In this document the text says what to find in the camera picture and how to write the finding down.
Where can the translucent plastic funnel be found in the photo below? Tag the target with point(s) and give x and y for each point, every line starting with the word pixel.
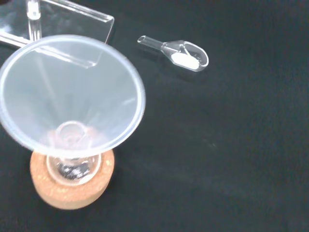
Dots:
pixel 72 84

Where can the clear acrylic funnel stand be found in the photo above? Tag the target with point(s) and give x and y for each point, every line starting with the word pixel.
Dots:
pixel 72 26

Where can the black bench cloth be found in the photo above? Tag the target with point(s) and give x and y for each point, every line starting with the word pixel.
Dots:
pixel 217 145

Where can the round-bottom glass flask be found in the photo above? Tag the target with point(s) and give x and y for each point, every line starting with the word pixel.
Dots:
pixel 72 169

